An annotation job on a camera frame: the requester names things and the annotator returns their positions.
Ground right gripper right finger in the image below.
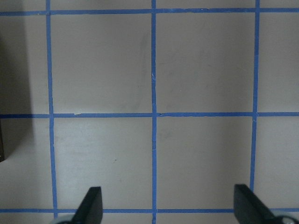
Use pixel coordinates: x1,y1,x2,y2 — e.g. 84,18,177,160
234,184,299,224

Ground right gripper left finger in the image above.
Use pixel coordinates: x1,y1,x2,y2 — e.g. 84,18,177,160
52,187,103,224

